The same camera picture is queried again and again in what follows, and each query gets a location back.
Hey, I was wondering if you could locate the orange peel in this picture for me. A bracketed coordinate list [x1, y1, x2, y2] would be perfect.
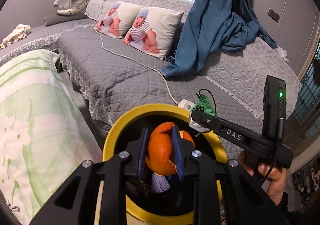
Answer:
[145, 122, 195, 180]

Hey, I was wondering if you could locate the green snack wrapper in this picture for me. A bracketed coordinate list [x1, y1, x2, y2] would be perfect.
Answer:
[189, 94, 217, 133]

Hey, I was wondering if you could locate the yellow trash bin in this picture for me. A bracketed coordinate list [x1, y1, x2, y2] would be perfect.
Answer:
[103, 103, 227, 224]

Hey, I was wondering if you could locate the right hand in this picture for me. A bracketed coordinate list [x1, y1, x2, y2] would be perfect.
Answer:
[239, 151, 286, 205]

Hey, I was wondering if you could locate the green white quilt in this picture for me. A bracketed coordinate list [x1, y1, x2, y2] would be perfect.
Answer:
[1, 49, 102, 224]

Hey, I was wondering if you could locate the grey quilted sofa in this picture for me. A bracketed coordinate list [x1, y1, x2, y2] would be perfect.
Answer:
[1, 0, 302, 132]

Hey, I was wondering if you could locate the white power strip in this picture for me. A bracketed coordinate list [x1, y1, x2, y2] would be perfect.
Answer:
[178, 99, 195, 111]

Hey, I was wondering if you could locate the blue curtain right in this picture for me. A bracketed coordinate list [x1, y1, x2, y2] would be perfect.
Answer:
[162, 0, 277, 78]

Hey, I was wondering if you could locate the right baby print pillow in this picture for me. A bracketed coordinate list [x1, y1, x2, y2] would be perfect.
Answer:
[123, 7, 184, 60]

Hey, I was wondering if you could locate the baby print pillow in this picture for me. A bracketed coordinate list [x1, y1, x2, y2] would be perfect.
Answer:
[94, 1, 142, 38]
[123, 7, 184, 60]

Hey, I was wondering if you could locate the left baby print pillow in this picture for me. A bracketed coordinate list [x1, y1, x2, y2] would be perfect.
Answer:
[94, 1, 142, 38]

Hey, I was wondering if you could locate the cream crumpled cloth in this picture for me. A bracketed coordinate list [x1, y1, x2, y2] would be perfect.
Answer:
[1, 24, 31, 49]

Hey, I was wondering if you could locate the white tiger plush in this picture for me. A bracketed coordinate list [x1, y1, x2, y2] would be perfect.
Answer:
[53, 0, 90, 16]

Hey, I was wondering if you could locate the white power cable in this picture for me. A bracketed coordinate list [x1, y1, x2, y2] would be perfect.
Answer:
[94, 28, 180, 106]

